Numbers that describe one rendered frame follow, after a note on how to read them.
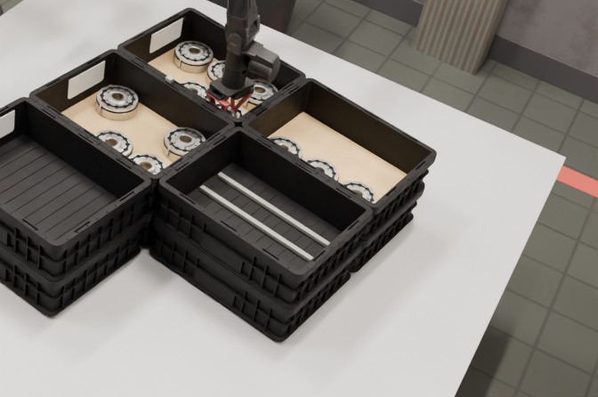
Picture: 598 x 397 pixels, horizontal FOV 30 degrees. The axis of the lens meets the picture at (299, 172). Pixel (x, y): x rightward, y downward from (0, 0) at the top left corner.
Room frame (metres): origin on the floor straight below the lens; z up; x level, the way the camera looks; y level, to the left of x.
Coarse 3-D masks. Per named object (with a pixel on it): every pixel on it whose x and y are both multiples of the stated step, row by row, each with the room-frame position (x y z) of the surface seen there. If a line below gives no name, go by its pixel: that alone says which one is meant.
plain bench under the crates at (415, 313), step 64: (64, 0) 2.74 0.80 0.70; (128, 0) 2.83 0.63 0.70; (192, 0) 2.92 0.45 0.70; (0, 64) 2.37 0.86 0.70; (64, 64) 2.44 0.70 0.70; (320, 64) 2.75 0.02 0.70; (448, 128) 2.60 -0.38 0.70; (448, 192) 2.32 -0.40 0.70; (512, 192) 2.39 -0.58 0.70; (384, 256) 2.02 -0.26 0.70; (448, 256) 2.07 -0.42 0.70; (512, 256) 2.14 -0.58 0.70; (0, 320) 1.52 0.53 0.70; (64, 320) 1.56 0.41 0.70; (128, 320) 1.61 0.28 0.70; (192, 320) 1.66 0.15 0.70; (320, 320) 1.75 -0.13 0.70; (384, 320) 1.80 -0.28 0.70; (448, 320) 1.86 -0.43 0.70; (0, 384) 1.36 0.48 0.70; (64, 384) 1.40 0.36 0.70; (128, 384) 1.45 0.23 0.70; (192, 384) 1.49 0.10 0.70; (256, 384) 1.53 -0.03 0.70; (320, 384) 1.57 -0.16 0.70; (384, 384) 1.62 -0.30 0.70; (448, 384) 1.67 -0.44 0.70
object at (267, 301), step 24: (168, 240) 1.80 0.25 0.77; (168, 264) 1.79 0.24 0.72; (192, 264) 1.76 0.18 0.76; (216, 264) 1.73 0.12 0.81; (216, 288) 1.73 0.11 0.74; (240, 288) 1.71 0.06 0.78; (336, 288) 1.85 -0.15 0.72; (240, 312) 1.70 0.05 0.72; (264, 312) 1.68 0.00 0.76; (288, 312) 1.65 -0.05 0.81; (312, 312) 1.76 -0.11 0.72; (288, 336) 1.67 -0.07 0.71
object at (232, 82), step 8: (224, 64) 2.20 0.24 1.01; (224, 72) 2.18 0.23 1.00; (232, 72) 2.17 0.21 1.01; (240, 72) 2.18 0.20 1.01; (216, 80) 2.19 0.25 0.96; (224, 80) 2.18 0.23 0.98; (232, 80) 2.17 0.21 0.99; (240, 80) 2.18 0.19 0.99; (248, 80) 2.23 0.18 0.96; (216, 88) 2.16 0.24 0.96; (224, 88) 2.16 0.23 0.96; (232, 88) 2.17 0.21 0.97; (240, 88) 2.18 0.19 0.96; (224, 96) 2.14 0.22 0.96
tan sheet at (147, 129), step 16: (64, 112) 2.09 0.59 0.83; (80, 112) 2.10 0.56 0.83; (96, 112) 2.12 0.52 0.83; (144, 112) 2.16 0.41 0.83; (96, 128) 2.06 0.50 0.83; (112, 128) 2.07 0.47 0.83; (128, 128) 2.09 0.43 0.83; (144, 128) 2.10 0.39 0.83; (160, 128) 2.12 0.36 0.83; (144, 144) 2.04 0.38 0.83; (160, 144) 2.06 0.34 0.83
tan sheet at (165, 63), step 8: (160, 56) 2.41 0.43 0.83; (168, 56) 2.42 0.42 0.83; (152, 64) 2.37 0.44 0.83; (160, 64) 2.38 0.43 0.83; (168, 64) 2.39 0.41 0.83; (168, 72) 2.35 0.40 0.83; (176, 72) 2.36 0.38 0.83; (184, 72) 2.37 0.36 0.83; (176, 80) 2.33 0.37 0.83; (184, 80) 2.33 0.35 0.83; (192, 80) 2.34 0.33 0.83; (200, 80) 2.35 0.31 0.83
